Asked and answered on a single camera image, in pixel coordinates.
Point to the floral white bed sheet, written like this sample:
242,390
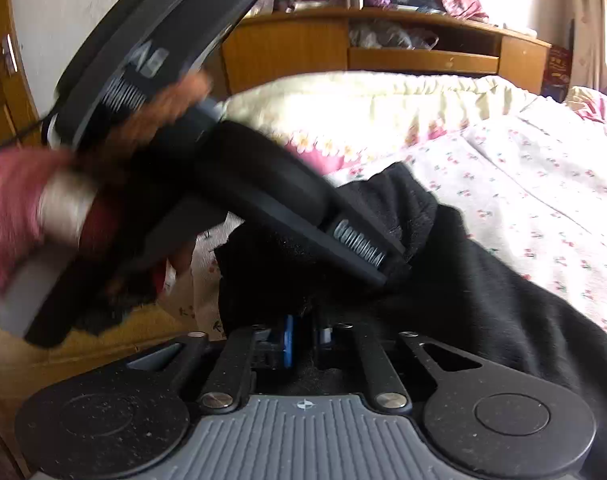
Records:
529,175

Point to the black pants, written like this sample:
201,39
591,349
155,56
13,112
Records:
447,288

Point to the red box by desk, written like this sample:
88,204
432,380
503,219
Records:
556,78

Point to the beige window curtain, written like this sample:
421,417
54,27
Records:
589,44

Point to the left hand in glove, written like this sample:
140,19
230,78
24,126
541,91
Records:
73,216

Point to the wooden door with handle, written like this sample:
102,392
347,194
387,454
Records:
18,114

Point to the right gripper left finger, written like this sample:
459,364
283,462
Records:
275,346

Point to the wooden desk with shelf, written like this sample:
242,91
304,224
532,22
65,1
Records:
267,47

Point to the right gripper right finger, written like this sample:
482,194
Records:
333,337

